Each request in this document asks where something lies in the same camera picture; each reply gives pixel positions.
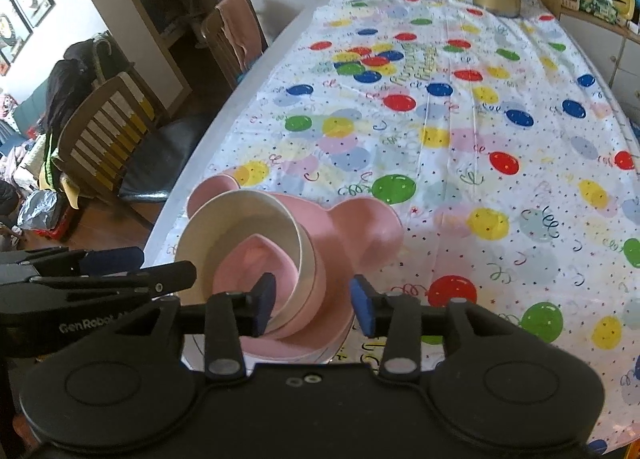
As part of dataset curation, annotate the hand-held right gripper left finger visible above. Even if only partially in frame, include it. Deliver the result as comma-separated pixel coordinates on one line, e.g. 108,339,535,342
112,271,277,381

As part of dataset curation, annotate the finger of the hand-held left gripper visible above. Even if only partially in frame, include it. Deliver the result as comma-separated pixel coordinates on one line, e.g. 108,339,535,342
0,246,146,276
0,260,197,310

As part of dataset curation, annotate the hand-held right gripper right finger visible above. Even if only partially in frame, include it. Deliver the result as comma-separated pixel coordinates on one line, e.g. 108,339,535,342
350,275,521,381

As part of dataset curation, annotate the pink heart-shaped bowl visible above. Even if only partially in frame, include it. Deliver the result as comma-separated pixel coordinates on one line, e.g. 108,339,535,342
211,233,301,332

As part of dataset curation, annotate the pink bear-shaped plate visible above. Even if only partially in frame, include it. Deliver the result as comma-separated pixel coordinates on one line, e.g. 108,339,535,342
186,173,405,361

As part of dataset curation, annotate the cream bowl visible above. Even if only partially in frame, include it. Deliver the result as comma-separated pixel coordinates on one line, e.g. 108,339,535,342
175,188,321,335

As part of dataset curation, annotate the silver foil bag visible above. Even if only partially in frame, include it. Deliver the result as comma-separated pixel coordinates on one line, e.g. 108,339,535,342
17,189,63,235

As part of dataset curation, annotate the wooden chair with black seat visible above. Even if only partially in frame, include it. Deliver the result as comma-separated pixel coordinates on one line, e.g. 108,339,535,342
50,72,216,227

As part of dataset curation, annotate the balloon printed tablecloth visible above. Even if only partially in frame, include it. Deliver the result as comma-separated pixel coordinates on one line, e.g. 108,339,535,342
145,0,640,455

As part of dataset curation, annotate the black bag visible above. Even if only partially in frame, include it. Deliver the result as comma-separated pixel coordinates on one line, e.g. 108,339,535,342
45,38,113,127

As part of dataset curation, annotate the wooden chair with towel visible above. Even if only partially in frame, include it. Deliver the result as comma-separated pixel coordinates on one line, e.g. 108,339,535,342
200,0,271,90

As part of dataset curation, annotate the pink towel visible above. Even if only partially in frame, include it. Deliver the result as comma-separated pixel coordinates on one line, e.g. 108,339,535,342
217,0,268,60

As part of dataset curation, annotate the grey drawer cabinet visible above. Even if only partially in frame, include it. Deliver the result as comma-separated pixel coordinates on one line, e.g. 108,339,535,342
557,4,640,90

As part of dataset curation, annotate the green wipes packet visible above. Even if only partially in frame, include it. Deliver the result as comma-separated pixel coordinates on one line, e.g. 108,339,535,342
577,0,621,22

